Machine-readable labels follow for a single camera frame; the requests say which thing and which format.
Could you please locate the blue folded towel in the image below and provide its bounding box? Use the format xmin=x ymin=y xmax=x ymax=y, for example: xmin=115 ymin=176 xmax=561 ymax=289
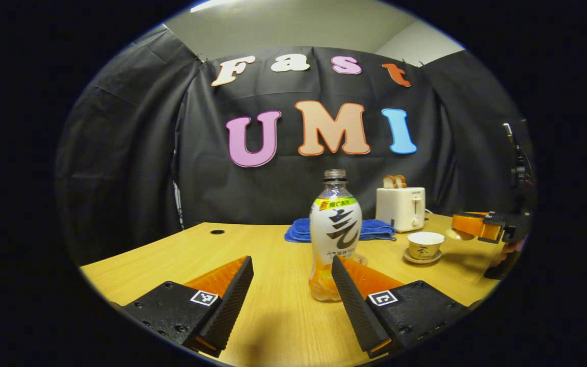
xmin=284 ymin=218 xmax=397 ymax=243

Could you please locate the black backdrop cloth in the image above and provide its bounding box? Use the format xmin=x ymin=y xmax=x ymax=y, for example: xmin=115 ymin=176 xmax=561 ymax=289
xmin=55 ymin=23 xmax=536 ymax=266

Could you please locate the white toaster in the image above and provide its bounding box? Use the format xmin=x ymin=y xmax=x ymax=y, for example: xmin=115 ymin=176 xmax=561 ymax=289
xmin=376 ymin=187 xmax=426 ymax=233

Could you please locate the beige teacup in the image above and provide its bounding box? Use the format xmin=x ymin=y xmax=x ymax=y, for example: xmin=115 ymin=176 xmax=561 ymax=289
xmin=408 ymin=232 xmax=446 ymax=259

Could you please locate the clear water bottle white label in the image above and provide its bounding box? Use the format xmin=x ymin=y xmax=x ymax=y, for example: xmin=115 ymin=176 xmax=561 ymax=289
xmin=308 ymin=169 xmax=363 ymax=302

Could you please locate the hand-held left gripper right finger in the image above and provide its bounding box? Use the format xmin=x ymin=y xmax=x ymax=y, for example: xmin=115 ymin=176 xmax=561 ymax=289
xmin=331 ymin=255 xmax=472 ymax=359

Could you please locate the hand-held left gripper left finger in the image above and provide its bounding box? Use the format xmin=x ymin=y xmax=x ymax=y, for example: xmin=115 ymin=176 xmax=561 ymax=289
xmin=119 ymin=255 xmax=254 ymax=358

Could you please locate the beige saucer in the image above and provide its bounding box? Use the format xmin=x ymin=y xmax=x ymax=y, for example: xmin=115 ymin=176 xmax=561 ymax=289
xmin=403 ymin=248 xmax=444 ymax=265

